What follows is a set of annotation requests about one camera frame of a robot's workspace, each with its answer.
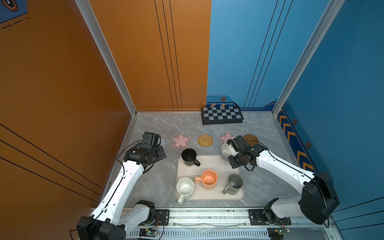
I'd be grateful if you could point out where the brown wooden coaster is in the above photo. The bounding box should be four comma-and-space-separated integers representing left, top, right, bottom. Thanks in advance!
244, 134, 259, 147

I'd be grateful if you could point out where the lavender mug white inside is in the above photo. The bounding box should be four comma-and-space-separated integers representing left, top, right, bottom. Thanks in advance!
221, 144, 233, 158

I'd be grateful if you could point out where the pink flower coaster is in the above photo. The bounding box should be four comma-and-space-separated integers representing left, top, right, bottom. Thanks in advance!
218, 131, 237, 145
170, 133, 192, 150

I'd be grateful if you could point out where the black mug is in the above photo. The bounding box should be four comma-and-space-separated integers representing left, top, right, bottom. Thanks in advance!
182, 149, 201, 167

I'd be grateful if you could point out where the woven rattan coaster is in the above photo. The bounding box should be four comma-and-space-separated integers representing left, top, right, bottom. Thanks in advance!
198, 134, 214, 147

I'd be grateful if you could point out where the orange pink mug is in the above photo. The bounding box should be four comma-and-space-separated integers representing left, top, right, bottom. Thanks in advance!
194, 170, 218, 190

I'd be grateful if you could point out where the light blue woven coaster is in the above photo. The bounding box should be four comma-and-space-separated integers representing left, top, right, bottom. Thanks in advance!
160, 138, 166, 148

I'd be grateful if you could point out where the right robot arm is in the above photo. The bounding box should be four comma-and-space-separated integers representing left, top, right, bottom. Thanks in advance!
221, 144, 340, 225

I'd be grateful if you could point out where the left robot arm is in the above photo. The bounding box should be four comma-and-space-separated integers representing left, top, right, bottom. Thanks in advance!
70, 142, 166, 240

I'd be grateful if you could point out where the grey green mug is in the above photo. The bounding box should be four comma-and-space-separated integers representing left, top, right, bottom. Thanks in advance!
222, 174, 244, 195

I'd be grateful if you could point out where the cream serving tray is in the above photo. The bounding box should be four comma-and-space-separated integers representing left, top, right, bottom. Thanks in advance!
177, 155, 244, 201

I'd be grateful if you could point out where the folded checkerboard box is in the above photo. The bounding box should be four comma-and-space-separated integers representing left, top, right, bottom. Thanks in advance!
201, 105, 244, 125

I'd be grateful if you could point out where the green circuit board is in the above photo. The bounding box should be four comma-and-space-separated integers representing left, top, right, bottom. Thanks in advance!
138, 229, 159, 240

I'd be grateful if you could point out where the right small circuit board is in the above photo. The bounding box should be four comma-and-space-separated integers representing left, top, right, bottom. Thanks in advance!
267, 229, 291, 240

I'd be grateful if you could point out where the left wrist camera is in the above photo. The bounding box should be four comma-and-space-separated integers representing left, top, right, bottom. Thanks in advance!
141, 132, 161, 148

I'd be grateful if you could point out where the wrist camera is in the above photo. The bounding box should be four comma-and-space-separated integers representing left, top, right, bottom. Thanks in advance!
227, 136, 248, 156
141, 132, 161, 148

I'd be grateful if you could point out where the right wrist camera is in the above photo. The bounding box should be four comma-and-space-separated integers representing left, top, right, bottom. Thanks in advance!
227, 136, 248, 156

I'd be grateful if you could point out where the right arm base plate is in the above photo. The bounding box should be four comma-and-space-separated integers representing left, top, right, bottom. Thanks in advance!
248, 209, 292, 226

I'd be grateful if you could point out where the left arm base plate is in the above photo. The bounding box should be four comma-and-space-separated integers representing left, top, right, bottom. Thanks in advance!
140, 209, 170, 226

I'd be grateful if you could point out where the aluminium front rail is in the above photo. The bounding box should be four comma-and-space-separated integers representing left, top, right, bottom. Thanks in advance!
83, 206, 337, 229

